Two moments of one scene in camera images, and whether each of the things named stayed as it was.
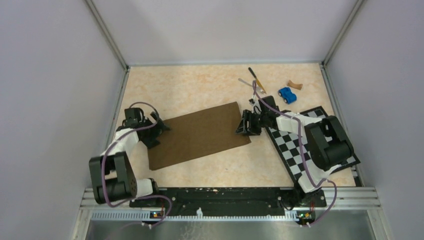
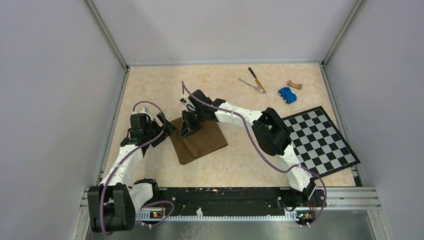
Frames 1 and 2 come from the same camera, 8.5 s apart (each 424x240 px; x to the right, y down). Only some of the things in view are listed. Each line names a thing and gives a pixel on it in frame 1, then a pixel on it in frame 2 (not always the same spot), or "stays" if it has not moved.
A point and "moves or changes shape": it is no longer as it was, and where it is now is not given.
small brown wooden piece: (297, 86) stays
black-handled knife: (257, 80) stays
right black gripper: (243, 128) to (187, 126)
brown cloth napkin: (197, 134) moves or changes shape
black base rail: (231, 201) stays
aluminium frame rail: (351, 198) stays
